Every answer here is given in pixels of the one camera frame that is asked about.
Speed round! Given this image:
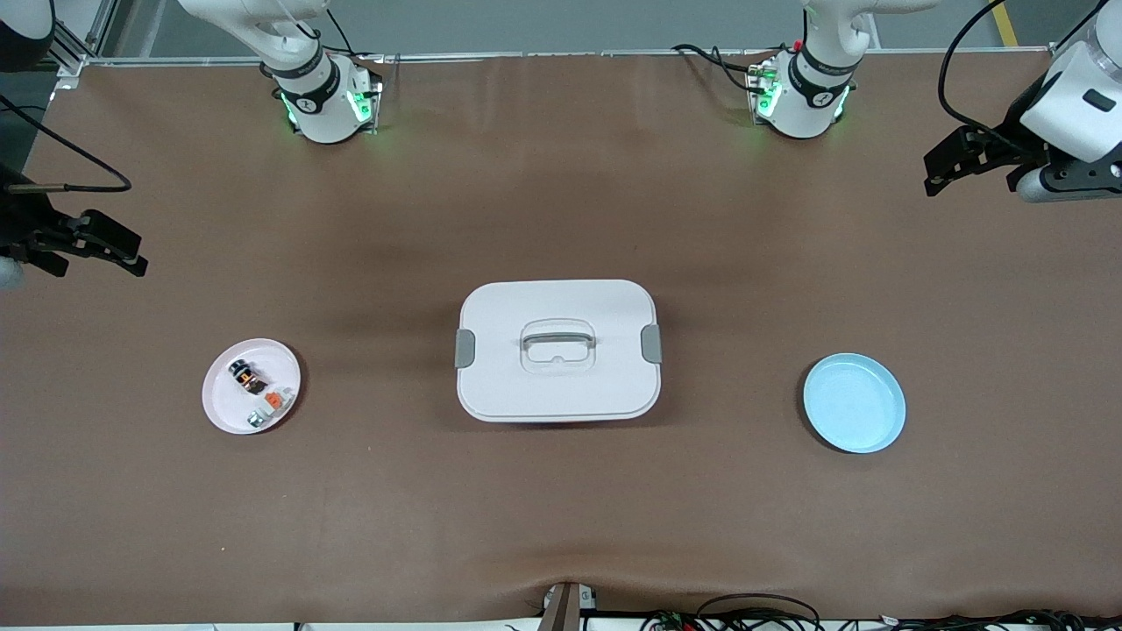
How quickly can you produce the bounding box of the orange and black switch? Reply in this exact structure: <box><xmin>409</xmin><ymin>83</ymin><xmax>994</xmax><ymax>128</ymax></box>
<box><xmin>229</xmin><ymin>357</ymin><xmax>269</xmax><ymax>396</ymax></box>

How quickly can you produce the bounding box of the pale pink round plate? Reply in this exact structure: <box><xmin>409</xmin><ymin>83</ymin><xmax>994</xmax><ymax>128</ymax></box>
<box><xmin>202</xmin><ymin>338</ymin><xmax>302</xmax><ymax>436</ymax></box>

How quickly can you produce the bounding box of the light blue round plate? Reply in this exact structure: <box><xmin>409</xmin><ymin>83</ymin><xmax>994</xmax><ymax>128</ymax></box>
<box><xmin>803</xmin><ymin>352</ymin><xmax>907</xmax><ymax>455</ymax></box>

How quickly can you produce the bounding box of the white storage box lid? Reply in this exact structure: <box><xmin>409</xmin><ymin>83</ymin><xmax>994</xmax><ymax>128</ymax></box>
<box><xmin>456</xmin><ymin>279</ymin><xmax>663</xmax><ymax>423</ymax></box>

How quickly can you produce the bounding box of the brown table mat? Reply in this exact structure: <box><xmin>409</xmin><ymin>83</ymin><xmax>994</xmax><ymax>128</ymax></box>
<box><xmin>0</xmin><ymin>51</ymin><xmax>1122</xmax><ymax>625</ymax></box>

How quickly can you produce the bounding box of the small white clamp block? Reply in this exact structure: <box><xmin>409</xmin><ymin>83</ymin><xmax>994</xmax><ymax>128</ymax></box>
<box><xmin>543</xmin><ymin>585</ymin><xmax>599</xmax><ymax>613</ymax></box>

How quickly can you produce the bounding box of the orange white switch, green button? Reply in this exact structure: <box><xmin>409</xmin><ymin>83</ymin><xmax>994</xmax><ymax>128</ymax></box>
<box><xmin>246</xmin><ymin>391</ymin><xmax>295</xmax><ymax>430</ymax></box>

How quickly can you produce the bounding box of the black arm base cable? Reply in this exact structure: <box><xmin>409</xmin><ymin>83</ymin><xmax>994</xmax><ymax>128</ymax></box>
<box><xmin>671</xmin><ymin>42</ymin><xmax>772</xmax><ymax>93</ymax></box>
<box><xmin>324</xmin><ymin>7</ymin><xmax>387</xmax><ymax>64</ymax></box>

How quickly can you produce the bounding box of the grey lid handle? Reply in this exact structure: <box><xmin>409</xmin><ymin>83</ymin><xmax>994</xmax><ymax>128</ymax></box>
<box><xmin>522</xmin><ymin>330</ymin><xmax>597</xmax><ymax>353</ymax></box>

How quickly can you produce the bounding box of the black looped cable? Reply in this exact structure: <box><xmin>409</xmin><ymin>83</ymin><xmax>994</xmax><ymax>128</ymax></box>
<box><xmin>697</xmin><ymin>593</ymin><xmax>821</xmax><ymax>631</ymax></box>

